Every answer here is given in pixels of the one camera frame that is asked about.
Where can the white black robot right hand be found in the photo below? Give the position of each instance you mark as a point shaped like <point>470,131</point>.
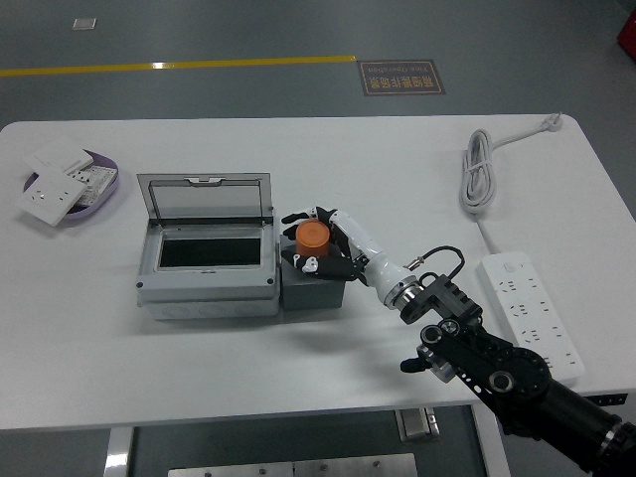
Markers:
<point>358,238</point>

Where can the orange cylinder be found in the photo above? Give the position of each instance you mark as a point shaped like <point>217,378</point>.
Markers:
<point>313,238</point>

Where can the grey electrical box clear lid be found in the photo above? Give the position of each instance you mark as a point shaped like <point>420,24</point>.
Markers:
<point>208,293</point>

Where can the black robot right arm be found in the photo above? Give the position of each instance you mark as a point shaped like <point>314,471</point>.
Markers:
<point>522,367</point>

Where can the grey cube with round hole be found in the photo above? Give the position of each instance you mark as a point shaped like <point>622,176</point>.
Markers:
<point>313,295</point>

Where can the white power strip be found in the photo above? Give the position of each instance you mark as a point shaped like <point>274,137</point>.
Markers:
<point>526,308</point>

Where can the white table leg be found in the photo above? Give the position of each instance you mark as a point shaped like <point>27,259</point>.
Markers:
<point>489,449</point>
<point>118,452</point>

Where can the white socket with printed label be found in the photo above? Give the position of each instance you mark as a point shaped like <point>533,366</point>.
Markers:
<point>97,181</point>

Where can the purple tray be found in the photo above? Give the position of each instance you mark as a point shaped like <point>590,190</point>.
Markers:
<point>89,214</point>

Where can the black table control panel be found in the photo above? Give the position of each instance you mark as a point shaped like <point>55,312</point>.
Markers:
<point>608,399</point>

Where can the white five-hole socket plate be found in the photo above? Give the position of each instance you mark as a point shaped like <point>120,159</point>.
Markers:
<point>49,196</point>

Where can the red bin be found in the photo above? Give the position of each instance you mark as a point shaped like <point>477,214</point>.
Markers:
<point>628,35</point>

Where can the small metal floor plate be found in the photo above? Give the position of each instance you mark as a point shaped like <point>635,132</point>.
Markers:
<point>84,23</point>

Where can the grey table frame bracket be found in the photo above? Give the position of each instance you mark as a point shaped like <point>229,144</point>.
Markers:
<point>415,425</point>

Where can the metal base plate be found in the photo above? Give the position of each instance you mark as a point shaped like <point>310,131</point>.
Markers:
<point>298,467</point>

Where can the white switch plate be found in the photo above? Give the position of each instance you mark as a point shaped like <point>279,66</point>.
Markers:
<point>57,155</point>

